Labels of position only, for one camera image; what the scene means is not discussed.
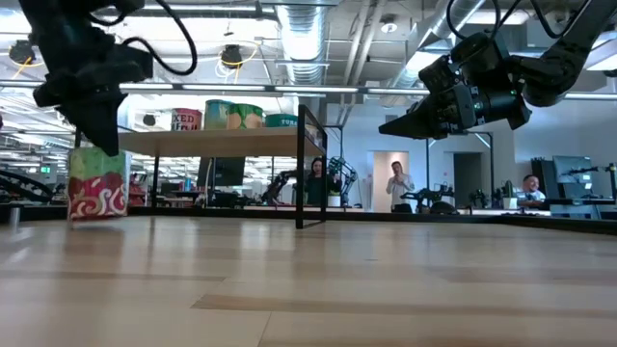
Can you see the dark monitor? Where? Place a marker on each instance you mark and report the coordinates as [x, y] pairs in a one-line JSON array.
[[222, 171]]

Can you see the green peach labelled can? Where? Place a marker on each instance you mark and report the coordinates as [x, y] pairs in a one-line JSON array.
[[246, 118]]

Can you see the black metal portal frame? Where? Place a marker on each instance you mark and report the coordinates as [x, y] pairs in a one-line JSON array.
[[427, 168]]

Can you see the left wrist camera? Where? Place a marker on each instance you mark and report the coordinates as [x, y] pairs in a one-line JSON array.
[[135, 62]]

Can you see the grey background desk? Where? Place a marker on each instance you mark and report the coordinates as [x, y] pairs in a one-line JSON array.
[[578, 208]]

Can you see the long LED light strip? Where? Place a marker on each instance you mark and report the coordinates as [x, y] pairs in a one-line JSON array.
[[289, 88]]

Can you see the white pot with cactus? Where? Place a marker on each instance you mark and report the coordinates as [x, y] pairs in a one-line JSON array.
[[508, 202]]

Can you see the grey-screen monitor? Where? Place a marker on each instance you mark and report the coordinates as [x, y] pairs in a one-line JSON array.
[[572, 168]]

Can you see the short tuna can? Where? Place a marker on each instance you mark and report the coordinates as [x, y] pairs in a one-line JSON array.
[[281, 121]]

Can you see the black aluminium rig frame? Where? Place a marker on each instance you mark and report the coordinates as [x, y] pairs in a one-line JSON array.
[[385, 216]]

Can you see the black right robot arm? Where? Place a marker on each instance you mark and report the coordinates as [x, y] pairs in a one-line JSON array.
[[564, 58]]

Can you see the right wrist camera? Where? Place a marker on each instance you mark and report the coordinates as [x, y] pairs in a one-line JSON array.
[[482, 53]]

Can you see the red mixed fruit can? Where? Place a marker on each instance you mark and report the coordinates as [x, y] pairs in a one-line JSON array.
[[187, 120]]

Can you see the blue bottle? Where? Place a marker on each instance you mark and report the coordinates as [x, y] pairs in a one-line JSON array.
[[187, 184]]

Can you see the silver slanted ceiling duct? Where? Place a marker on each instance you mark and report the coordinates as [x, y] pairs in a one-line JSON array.
[[424, 43]]

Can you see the light wooden door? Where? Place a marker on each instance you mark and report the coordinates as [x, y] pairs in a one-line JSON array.
[[381, 178]]

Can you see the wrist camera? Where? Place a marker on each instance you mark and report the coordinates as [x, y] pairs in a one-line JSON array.
[[482, 53], [135, 62]]

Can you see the round ceiling detector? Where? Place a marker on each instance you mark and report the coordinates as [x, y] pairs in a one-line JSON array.
[[388, 26]]

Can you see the wooden shelf board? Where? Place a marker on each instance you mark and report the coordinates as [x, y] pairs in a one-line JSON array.
[[217, 142]]

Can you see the person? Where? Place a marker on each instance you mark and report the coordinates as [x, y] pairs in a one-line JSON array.
[[400, 188], [315, 185], [530, 190]]

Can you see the low black background robot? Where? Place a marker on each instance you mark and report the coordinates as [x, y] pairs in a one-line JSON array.
[[429, 198]]

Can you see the red storage rack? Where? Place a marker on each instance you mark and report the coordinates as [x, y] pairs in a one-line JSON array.
[[137, 193]]

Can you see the small silver metal post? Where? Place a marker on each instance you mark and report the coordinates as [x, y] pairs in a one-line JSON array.
[[14, 219]]

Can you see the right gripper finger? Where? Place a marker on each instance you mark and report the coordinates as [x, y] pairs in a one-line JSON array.
[[424, 123]]

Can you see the teal yellow labelled can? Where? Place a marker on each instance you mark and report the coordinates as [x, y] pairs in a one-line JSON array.
[[214, 115]]

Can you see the black frame wooden shelf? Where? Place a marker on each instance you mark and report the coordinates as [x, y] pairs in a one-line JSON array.
[[300, 168]]

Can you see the silver spiral ceiling duct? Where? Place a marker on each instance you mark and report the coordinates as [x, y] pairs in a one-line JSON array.
[[301, 43]]

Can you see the black curved railing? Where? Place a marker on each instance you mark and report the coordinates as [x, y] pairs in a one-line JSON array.
[[24, 185]]

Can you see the small white plant pot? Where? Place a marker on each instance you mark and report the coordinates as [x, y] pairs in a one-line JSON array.
[[333, 200]]

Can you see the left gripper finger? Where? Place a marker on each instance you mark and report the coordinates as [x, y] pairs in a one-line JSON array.
[[99, 125]]

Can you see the black background robot arm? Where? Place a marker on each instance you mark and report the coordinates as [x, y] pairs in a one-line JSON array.
[[277, 185], [343, 171]]

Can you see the black cabinet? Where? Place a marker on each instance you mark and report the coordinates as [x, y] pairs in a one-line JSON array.
[[541, 178]]

